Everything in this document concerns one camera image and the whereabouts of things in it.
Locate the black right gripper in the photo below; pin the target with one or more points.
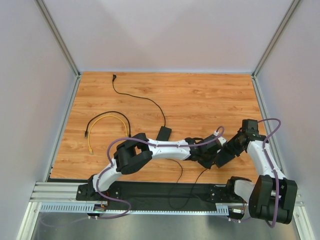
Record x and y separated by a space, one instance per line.
240 145

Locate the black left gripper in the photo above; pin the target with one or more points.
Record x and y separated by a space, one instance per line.
208 155

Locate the black network switch box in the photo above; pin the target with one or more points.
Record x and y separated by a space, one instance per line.
223 157

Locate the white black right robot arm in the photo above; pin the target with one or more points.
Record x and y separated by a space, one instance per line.
272 198

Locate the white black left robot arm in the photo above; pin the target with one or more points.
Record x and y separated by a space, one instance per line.
133 153

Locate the black power adapter brick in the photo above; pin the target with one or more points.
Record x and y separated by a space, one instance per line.
164 134

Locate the black base mat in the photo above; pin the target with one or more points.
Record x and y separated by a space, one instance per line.
174 195

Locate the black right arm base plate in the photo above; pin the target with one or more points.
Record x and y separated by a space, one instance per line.
222 194

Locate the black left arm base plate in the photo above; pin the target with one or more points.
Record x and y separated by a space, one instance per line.
88 193

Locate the right aluminium frame post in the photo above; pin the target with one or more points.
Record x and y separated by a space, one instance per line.
276 36

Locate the aluminium frame post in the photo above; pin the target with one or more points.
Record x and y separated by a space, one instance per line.
57 35
276 36

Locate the aluminium frame rail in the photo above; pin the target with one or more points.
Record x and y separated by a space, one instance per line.
62 192

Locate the grey slotted cable duct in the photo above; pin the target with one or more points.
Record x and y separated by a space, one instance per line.
211 209

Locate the left aluminium frame post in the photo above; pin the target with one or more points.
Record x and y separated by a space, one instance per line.
57 35

